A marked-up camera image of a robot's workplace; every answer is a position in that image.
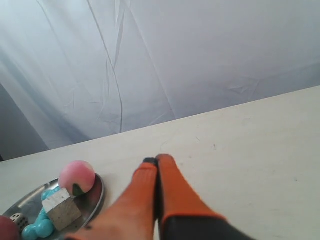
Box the white dice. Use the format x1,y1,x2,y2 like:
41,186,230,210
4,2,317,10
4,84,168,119
9,212,29,229

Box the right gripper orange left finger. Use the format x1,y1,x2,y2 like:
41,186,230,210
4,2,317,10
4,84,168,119
65,157,158,240

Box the white fabric backdrop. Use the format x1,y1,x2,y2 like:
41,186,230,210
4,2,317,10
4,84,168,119
0,0,320,160

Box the turquoise toy bone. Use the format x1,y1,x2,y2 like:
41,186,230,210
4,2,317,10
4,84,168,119
21,188,63,239

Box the wooden block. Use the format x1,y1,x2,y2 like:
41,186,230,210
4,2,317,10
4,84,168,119
42,188,82,231

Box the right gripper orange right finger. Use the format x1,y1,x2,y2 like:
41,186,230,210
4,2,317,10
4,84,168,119
156,154,250,240

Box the pink toy peach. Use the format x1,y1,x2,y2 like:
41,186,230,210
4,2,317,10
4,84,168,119
58,160,96,197

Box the silver metal bowl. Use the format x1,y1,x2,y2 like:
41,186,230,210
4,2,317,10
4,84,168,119
2,174,106,240

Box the dark red toy fruit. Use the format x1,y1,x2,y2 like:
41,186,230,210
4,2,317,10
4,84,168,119
0,216,20,240

